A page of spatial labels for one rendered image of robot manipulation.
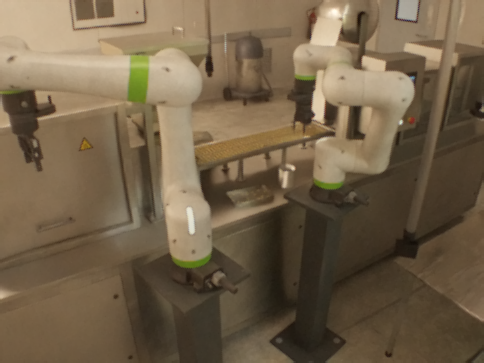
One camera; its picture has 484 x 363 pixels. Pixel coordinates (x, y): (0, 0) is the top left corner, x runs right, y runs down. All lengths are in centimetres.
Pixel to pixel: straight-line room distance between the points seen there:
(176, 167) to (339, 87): 55
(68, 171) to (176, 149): 52
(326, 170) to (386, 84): 49
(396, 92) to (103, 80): 82
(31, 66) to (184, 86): 35
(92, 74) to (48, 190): 73
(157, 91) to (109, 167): 70
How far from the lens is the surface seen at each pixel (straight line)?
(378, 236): 264
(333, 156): 160
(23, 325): 170
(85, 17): 544
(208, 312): 139
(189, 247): 119
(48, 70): 100
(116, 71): 98
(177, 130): 121
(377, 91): 128
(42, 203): 164
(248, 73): 581
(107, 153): 161
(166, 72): 99
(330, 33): 225
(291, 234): 204
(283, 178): 200
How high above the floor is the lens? 177
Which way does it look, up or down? 28 degrees down
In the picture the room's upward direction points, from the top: straight up
